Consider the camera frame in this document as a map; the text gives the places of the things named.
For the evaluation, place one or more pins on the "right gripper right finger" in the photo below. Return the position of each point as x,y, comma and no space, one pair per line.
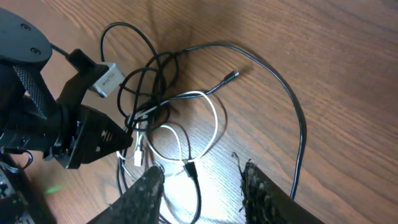
265,202

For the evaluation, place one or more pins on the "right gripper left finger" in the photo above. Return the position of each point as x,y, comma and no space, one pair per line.
139,204

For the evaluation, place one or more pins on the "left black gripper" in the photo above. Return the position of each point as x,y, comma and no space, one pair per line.
86,135

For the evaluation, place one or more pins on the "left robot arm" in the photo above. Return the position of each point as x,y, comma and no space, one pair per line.
30,115

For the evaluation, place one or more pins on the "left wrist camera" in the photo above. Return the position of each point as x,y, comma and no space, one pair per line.
109,81

